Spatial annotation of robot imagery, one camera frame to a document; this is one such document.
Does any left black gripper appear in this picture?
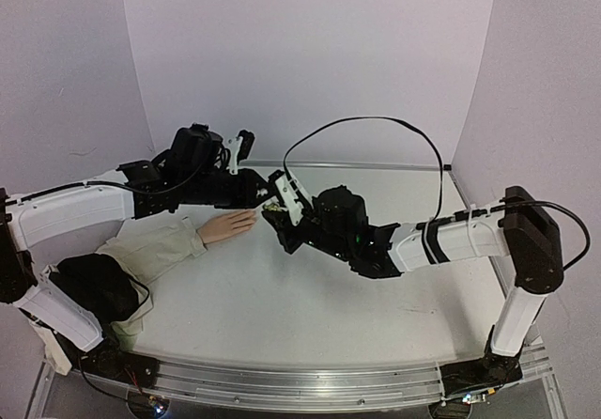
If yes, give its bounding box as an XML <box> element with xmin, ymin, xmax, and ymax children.
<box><xmin>184</xmin><ymin>168</ymin><xmax>279</xmax><ymax>211</ymax></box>

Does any white nail polish bottle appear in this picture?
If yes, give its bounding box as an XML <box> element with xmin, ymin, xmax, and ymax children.
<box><xmin>263</xmin><ymin>203</ymin><xmax>282</xmax><ymax>212</ymax></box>

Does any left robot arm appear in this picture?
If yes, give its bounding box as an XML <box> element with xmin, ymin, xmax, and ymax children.
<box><xmin>1</xmin><ymin>124</ymin><xmax>270</xmax><ymax>379</ymax></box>

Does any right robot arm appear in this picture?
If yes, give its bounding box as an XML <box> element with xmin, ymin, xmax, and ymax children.
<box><xmin>262</xmin><ymin>186</ymin><xmax>564</xmax><ymax>358</ymax></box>

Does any mannequin hand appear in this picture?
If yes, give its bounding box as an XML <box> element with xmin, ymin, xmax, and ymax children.
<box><xmin>196</xmin><ymin>209</ymin><xmax>257</xmax><ymax>245</ymax></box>

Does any beige sleeve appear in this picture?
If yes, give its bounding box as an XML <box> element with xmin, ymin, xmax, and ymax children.
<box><xmin>92</xmin><ymin>218</ymin><xmax>207</xmax><ymax>349</ymax></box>

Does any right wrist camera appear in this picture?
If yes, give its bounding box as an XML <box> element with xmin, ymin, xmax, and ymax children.
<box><xmin>269</xmin><ymin>170</ymin><xmax>313</xmax><ymax>226</ymax></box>

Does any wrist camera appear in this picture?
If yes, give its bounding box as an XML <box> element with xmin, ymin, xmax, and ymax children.
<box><xmin>224</xmin><ymin>130</ymin><xmax>254</xmax><ymax>175</ymax></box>
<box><xmin>269</xmin><ymin>170</ymin><xmax>313</xmax><ymax>226</ymax></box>

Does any aluminium back table rail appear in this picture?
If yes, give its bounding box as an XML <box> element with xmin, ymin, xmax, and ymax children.
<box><xmin>241</xmin><ymin>160</ymin><xmax>439</xmax><ymax>172</ymax></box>

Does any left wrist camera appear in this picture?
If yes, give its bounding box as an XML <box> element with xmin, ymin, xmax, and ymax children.
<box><xmin>224</xmin><ymin>130</ymin><xmax>254</xmax><ymax>175</ymax></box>

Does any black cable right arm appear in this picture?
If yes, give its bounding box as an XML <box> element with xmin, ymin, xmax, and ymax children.
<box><xmin>283</xmin><ymin>116</ymin><xmax>592</xmax><ymax>272</ymax></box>

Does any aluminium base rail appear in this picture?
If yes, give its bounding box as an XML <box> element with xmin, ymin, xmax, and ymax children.
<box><xmin>27</xmin><ymin>343</ymin><xmax>564</xmax><ymax>419</ymax></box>

